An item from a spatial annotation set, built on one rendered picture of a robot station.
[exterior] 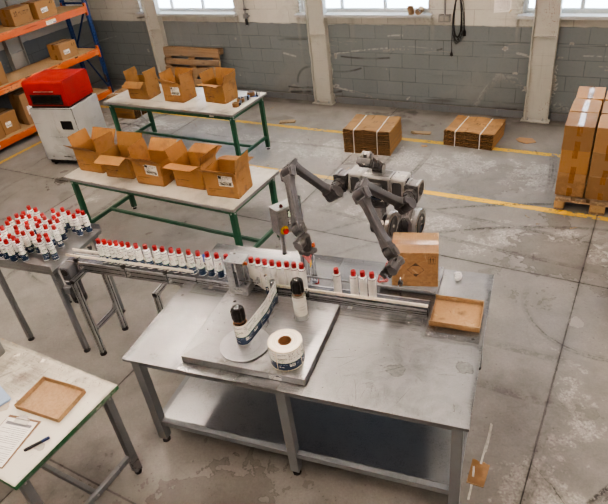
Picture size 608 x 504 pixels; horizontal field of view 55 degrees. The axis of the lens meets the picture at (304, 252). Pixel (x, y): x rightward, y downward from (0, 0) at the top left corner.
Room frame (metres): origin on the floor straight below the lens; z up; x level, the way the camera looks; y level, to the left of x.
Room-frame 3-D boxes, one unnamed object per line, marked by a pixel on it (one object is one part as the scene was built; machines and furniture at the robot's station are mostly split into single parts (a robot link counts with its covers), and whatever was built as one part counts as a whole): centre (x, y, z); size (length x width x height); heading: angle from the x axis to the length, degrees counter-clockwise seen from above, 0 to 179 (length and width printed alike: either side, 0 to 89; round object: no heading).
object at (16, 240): (4.25, 2.23, 0.98); 0.57 x 0.46 x 0.21; 156
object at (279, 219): (3.25, 0.09, 1.38); 0.17 x 0.10 x 0.19; 121
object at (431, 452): (2.90, -0.01, 0.40); 2.04 x 1.25 x 0.81; 66
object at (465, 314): (2.71, -0.88, 0.85); 0.30 x 0.26 x 0.04; 66
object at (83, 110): (8.14, 3.04, 0.61); 0.70 x 0.60 x 1.22; 68
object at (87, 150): (5.87, 2.05, 0.97); 0.45 x 0.40 x 0.37; 149
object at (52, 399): (2.49, 1.59, 0.82); 0.34 x 0.24 x 0.03; 62
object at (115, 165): (5.59, 1.71, 0.97); 0.44 x 0.38 x 0.37; 152
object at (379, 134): (7.16, -1.10, 0.16); 0.65 x 0.54 x 0.32; 61
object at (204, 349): (2.77, 0.32, 0.86); 0.80 x 0.67 x 0.05; 66
